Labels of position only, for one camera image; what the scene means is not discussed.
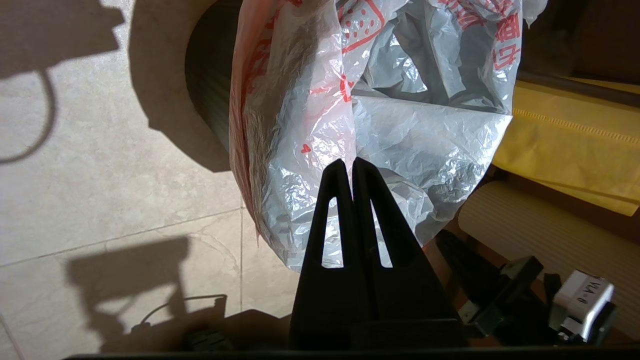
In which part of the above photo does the black trash bin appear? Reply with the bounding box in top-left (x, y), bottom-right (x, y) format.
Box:
top-left (184, 0), bottom-right (247, 155)

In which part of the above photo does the grey ribbed round object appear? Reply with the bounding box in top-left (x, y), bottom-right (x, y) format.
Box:
top-left (457, 180), bottom-right (640, 331)

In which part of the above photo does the dark table frame bar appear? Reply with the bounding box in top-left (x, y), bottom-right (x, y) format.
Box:
top-left (516, 69), bottom-right (640, 109)

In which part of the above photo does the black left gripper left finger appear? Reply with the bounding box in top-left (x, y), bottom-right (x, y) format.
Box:
top-left (288, 158), bottom-right (373, 327)

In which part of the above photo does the yellow bag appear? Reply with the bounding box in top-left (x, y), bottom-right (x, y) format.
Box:
top-left (492, 76), bottom-right (640, 218)

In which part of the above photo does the red printed plastic bag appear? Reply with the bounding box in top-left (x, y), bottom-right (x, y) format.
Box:
top-left (228, 0), bottom-right (549, 274)

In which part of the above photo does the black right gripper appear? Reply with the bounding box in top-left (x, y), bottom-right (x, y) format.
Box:
top-left (435, 230), bottom-right (552, 345)

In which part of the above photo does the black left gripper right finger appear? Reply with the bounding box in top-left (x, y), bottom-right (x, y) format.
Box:
top-left (351, 156), bottom-right (462, 323)

